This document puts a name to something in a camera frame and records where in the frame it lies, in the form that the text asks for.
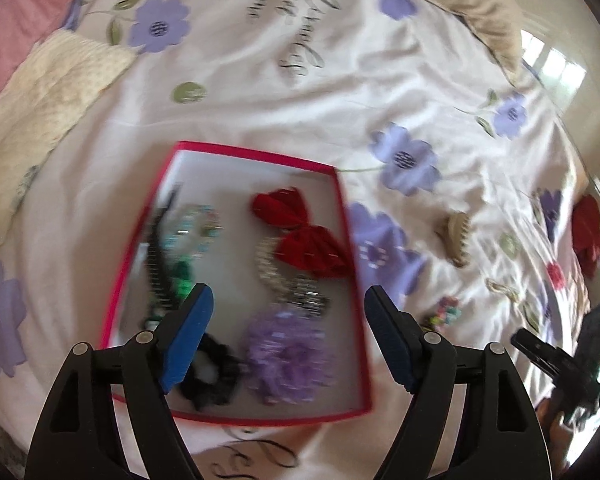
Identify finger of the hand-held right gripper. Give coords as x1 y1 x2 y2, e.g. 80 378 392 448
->
510 327 570 370

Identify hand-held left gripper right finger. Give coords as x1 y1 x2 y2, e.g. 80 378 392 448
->
365 285 553 480

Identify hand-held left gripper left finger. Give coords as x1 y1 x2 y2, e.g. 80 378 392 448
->
25 282 216 480

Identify black scrunchie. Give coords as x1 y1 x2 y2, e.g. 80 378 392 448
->
180 332 243 408

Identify green braided bracelet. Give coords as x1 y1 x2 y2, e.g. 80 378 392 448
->
167 257 196 301

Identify black hair comb clip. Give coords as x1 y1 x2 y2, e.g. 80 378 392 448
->
140 185 186 321

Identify purple ribbon scrunchie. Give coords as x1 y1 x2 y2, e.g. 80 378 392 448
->
242 310 331 403

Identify silver rhinestone hair clip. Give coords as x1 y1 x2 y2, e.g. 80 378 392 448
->
256 237 331 316

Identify red fabric bow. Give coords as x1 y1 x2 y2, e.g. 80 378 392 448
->
251 187 355 278

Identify clear beaded bracelet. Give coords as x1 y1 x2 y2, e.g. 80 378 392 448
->
162 204 221 256

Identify red cardboard box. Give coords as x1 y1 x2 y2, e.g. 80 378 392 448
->
100 141 373 421

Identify beige hair claw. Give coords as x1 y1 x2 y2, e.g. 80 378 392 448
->
434 212 473 267

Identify red cloth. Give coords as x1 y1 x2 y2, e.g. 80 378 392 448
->
571 195 600 277

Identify white floral bedsheet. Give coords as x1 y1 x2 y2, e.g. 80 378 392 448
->
0 0 600 480

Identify cream fluffy pillow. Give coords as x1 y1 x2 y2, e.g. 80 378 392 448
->
0 30 138 251

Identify window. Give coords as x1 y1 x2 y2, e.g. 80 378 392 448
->
522 30 588 101

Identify beige pillow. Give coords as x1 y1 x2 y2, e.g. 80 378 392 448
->
370 0 523 86

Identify pink quilted blanket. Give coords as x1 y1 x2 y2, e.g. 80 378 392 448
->
0 0 103 116

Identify colourful bead bracelet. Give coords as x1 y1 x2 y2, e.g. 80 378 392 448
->
422 296 462 328

